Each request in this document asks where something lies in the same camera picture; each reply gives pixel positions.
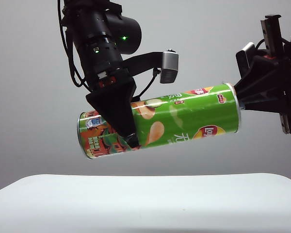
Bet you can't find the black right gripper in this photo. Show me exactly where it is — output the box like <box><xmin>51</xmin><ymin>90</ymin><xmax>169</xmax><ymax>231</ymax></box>
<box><xmin>233</xmin><ymin>15</ymin><xmax>291</xmax><ymax>134</ymax></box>

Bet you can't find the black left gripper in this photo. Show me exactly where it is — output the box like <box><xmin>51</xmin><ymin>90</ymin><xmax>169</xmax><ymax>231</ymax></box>
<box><xmin>85</xmin><ymin>62</ymin><xmax>141</xmax><ymax>149</ymax></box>

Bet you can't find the green chips tub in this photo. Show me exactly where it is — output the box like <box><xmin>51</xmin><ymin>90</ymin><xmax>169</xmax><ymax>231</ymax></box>
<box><xmin>77</xmin><ymin>82</ymin><xmax>242</xmax><ymax>160</ymax></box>

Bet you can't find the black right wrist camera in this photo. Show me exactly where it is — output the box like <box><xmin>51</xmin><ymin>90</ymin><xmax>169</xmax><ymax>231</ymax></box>
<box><xmin>235</xmin><ymin>42</ymin><xmax>257</xmax><ymax>76</ymax></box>

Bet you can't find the thin black camera cable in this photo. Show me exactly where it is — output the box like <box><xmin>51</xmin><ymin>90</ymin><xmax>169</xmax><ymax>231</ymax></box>
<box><xmin>132</xmin><ymin>68</ymin><xmax>161</xmax><ymax>101</ymax></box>

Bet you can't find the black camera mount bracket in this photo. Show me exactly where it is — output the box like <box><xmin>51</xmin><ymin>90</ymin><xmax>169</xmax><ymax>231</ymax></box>
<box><xmin>122</xmin><ymin>51</ymin><xmax>164</xmax><ymax>76</ymax></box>

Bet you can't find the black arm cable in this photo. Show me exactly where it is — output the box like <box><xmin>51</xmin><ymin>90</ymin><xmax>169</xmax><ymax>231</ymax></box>
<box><xmin>57</xmin><ymin>0</ymin><xmax>89</xmax><ymax>92</ymax></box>

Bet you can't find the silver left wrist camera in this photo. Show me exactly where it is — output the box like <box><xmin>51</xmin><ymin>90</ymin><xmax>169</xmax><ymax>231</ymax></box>
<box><xmin>159</xmin><ymin>49</ymin><xmax>180</xmax><ymax>84</ymax></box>

